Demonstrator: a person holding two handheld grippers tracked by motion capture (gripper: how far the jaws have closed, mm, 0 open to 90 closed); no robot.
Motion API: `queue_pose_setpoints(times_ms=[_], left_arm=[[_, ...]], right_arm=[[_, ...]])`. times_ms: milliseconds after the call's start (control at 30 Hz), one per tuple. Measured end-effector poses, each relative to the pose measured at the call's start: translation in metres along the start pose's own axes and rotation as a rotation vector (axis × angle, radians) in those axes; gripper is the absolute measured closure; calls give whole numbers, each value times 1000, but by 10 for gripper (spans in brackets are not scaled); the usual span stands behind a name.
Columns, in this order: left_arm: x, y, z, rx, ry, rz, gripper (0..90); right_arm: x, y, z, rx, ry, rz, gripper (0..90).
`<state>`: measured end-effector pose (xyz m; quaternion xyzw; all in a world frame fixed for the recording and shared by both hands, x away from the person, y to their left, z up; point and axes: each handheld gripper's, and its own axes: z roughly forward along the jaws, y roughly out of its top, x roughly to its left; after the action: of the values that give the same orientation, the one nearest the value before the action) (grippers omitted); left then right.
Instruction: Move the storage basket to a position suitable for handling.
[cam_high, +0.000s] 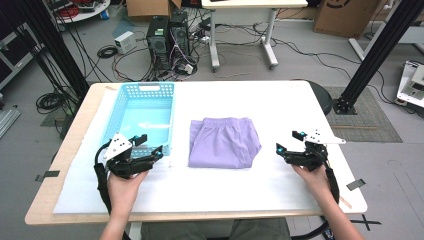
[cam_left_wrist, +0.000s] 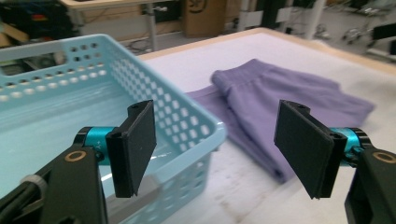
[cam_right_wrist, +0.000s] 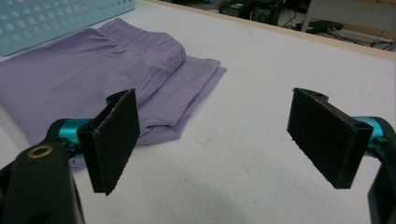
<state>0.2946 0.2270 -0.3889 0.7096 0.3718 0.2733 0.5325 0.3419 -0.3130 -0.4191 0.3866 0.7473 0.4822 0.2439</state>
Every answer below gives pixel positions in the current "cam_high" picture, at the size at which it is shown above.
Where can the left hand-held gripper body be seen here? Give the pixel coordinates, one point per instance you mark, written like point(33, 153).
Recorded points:
point(125, 165)

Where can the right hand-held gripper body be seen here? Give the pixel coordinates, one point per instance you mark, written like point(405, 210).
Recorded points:
point(311, 158)

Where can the blue plastic basket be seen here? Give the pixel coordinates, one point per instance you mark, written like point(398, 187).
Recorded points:
point(146, 116)

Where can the purple pants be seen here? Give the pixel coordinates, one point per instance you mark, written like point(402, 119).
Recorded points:
point(223, 143)

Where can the person's right hand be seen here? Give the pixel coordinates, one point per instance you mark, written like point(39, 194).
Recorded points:
point(316, 183)

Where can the person's left hand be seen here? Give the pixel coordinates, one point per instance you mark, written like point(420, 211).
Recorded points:
point(122, 195)

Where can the black round stool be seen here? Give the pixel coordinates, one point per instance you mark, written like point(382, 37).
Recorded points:
point(323, 96)

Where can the black tape strip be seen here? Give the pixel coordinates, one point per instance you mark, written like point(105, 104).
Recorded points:
point(50, 174)
point(356, 184)

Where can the grey floor mat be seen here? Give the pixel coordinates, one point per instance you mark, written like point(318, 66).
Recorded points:
point(370, 113)

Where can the person's lap in olive trousers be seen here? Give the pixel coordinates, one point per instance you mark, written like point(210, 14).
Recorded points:
point(213, 230)

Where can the black computer tower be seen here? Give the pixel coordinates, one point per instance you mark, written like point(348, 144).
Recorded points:
point(158, 43)
point(180, 33)

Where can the small white box device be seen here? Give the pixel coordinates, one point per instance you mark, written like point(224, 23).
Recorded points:
point(125, 41)

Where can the black metal stand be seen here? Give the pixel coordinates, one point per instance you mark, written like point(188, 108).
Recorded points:
point(373, 56)
point(50, 43)

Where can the white machine base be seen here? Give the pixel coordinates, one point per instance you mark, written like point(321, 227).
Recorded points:
point(411, 85)

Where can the metal rails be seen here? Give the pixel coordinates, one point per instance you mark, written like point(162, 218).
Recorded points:
point(7, 121)

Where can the cardboard box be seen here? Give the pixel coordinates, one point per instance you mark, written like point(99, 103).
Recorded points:
point(346, 18)
point(150, 7)

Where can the round white table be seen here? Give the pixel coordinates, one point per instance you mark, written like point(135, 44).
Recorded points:
point(88, 15)

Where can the white desk with legs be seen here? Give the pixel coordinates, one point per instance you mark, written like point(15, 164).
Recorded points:
point(253, 4)

